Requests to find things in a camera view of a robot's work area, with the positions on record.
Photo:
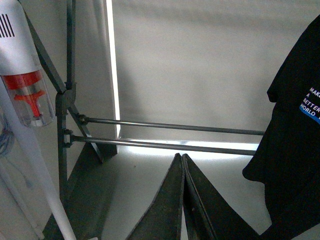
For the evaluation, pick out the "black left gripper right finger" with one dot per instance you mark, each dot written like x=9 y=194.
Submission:
x=207 y=215

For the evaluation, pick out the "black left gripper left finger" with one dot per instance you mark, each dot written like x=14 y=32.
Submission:
x=163 y=218

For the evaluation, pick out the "black printed t-shirt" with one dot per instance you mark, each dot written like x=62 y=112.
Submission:
x=287 y=160

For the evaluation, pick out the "lower grey rack rod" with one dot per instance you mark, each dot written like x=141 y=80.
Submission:
x=180 y=147

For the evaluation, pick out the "grey rack rod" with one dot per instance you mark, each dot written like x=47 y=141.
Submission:
x=180 y=147
x=86 y=120

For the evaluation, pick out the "upper grey rack rod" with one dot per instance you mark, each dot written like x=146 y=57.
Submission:
x=86 y=120

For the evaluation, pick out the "white handheld vacuum cleaner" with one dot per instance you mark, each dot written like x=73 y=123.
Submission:
x=25 y=99

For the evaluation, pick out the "grey metal rack frame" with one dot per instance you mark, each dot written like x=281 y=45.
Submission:
x=71 y=39

